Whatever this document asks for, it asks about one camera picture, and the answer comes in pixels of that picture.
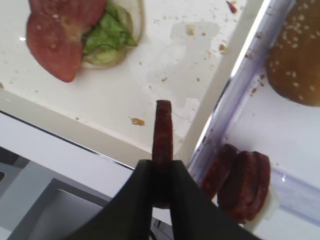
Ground sausage patties standing right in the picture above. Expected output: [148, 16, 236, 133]
[201, 144, 271, 224]

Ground white metal tray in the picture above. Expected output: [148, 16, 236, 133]
[0, 0, 268, 167]

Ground clear long rail right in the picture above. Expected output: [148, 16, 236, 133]
[188, 0, 295, 184]

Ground clear rail right lower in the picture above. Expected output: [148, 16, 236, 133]
[270, 168, 320, 226]

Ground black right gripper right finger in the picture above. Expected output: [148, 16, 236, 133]
[169, 160, 258, 240]

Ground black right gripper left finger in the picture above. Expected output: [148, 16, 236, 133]
[65, 160, 153, 240]

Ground tomato slices on bun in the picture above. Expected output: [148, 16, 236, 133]
[26, 0, 107, 83]

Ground sausage patty slice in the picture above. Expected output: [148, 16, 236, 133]
[151, 100, 173, 209]

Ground lettuce leaf on bun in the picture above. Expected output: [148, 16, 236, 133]
[83, 2, 138, 55]

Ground sesame bun tops right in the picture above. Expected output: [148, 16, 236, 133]
[266, 0, 320, 107]

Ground bottom bun on tray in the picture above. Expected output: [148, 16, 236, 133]
[82, 0, 145, 70]

